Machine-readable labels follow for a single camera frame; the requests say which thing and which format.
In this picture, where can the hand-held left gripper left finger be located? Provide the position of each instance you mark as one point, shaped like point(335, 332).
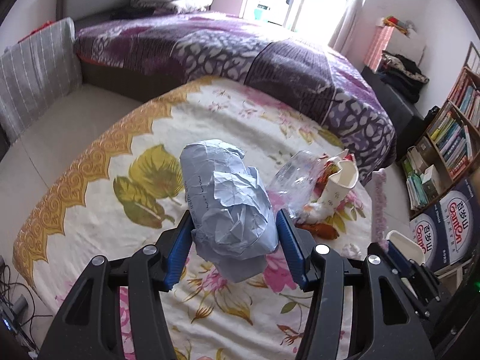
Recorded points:
point(179, 249)

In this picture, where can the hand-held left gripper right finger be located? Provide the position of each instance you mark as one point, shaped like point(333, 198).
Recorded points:
point(291, 249)

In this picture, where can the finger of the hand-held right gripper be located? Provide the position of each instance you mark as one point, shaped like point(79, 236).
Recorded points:
point(399, 257)

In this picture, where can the white plastic bin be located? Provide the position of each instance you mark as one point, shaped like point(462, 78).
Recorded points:
point(407, 243)

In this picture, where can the grey paper bag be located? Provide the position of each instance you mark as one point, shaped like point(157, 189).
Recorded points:
point(232, 210)

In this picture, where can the crushed clear plastic bottle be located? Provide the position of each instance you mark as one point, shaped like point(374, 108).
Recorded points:
point(290, 180)

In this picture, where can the crushed white paper cup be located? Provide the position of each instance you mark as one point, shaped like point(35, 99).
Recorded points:
point(337, 191)

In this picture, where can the red white snack wrapper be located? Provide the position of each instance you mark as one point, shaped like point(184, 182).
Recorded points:
point(332, 159)

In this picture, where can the small blue white carton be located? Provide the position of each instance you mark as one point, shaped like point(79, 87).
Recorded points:
point(425, 232)

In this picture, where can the orange snack wrapper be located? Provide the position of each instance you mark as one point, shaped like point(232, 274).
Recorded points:
point(322, 230)

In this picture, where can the small crumpled white tissue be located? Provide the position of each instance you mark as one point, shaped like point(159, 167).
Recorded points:
point(351, 250)

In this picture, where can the pink lace cloth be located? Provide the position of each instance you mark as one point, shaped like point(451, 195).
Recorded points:
point(379, 210)

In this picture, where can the large blue white carton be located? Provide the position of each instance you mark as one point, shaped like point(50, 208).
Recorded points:
point(459, 225)

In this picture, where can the floral bed sheet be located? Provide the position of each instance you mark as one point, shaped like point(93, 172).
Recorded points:
point(131, 157)

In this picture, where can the black bench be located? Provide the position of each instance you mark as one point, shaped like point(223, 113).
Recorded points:
point(393, 120)

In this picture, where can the black bag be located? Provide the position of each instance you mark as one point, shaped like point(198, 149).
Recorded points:
point(431, 114)

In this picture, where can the pile of dark clothes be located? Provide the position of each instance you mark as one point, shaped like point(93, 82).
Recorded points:
point(405, 77)

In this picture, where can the white box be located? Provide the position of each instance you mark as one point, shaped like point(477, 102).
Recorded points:
point(407, 50)

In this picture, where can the purple patterned blanket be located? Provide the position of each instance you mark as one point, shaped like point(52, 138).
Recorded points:
point(225, 45)

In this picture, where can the grey striped cushion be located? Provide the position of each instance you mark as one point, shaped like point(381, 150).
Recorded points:
point(37, 75)

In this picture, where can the colourful toys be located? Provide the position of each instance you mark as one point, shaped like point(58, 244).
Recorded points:
point(393, 24)

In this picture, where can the teal container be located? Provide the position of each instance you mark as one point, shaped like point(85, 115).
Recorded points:
point(260, 13)

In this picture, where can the dark clothes on bed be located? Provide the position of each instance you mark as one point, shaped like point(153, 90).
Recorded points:
point(131, 13)

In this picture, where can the white curtain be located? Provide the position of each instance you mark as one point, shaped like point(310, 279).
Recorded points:
point(352, 7)

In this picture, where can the red cloth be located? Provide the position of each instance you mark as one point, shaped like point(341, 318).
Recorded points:
point(37, 30)

